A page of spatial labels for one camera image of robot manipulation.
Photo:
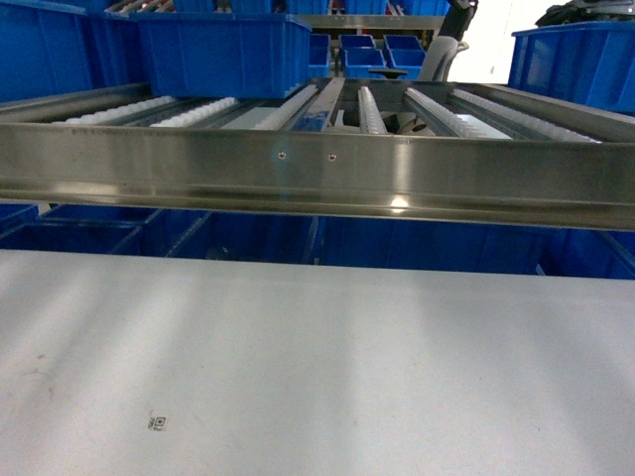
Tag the stainless steel roller shelf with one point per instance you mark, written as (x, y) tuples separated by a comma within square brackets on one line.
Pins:
[(375, 148)]

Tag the blue bin under shelf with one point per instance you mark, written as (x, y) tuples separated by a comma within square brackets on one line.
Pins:
[(226, 236)]

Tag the blue bin lower right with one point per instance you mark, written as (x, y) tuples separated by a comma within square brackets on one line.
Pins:
[(475, 248)]

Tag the small blue bin back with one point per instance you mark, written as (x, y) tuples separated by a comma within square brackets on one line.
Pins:
[(359, 62)]

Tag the grey office chair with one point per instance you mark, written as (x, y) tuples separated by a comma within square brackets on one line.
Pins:
[(440, 55)]

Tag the large blue bin left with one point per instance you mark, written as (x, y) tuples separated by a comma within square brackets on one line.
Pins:
[(245, 56)]

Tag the large blue bin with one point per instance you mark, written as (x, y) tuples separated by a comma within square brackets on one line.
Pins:
[(589, 63), (245, 56)]

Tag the small QR code sticker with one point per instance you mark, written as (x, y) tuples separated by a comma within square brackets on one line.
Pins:
[(157, 423)]

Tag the large blue bin right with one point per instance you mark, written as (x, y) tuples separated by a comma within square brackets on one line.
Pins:
[(589, 63)]

